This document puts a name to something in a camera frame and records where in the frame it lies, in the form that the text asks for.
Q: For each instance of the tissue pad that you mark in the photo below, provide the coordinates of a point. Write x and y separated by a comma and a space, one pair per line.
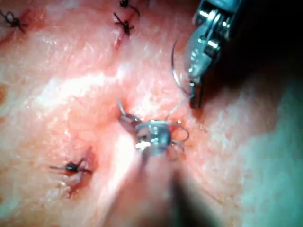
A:
71, 94

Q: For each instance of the black stitching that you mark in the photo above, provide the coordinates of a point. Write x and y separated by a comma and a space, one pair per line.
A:
125, 24
14, 21
71, 167

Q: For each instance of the right arm needle driver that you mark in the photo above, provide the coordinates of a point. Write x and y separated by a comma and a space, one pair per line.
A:
154, 138

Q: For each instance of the left arm needle driver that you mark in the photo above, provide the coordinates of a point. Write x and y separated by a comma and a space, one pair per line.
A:
206, 42

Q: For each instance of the blue thread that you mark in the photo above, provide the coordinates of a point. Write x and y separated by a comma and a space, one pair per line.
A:
172, 60

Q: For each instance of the dark right arm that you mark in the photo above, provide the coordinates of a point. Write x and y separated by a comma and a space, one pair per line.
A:
154, 189

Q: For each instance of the right arm needle driver jaw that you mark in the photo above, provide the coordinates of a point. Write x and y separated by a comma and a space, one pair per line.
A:
130, 118
129, 125

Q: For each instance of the left arm needle driver jaw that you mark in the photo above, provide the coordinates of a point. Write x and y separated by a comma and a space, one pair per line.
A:
202, 92
195, 97

